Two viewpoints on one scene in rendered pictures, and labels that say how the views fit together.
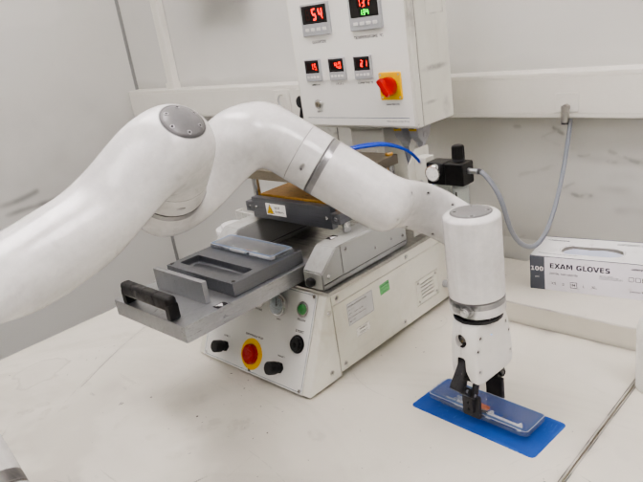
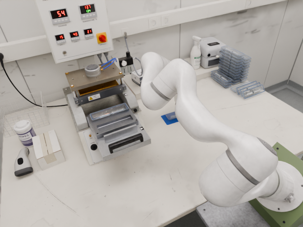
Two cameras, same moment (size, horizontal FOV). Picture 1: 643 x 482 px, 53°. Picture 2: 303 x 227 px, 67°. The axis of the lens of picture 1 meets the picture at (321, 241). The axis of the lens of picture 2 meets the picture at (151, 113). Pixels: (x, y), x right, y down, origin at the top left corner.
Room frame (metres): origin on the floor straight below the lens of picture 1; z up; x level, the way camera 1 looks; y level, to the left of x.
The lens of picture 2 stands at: (0.65, 0.90, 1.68)
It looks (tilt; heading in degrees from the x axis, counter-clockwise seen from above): 38 degrees down; 290
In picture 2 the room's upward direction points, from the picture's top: 4 degrees counter-clockwise
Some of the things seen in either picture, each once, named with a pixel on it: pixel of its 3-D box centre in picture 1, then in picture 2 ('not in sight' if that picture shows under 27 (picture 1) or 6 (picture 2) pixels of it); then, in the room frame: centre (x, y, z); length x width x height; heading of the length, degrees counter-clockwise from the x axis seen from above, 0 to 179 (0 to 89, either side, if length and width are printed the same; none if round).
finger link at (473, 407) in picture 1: (467, 401); not in sight; (0.85, -0.19, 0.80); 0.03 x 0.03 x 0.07; 40
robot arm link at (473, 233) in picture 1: (474, 251); not in sight; (0.88, -0.22, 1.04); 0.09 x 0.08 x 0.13; 165
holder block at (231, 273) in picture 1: (233, 263); (112, 119); (1.13, 0.17, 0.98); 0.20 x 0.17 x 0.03; 43
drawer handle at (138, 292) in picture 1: (148, 298); (126, 143); (1.00, 0.30, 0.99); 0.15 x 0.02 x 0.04; 43
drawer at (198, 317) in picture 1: (215, 278); (116, 127); (1.09, 0.20, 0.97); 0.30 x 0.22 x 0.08; 133
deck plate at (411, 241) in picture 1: (342, 238); (98, 98); (1.33, -0.04, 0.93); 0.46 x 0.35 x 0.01; 133
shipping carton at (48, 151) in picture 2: not in sight; (48, 149); (1.48, 0.28, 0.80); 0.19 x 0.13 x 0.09; 134
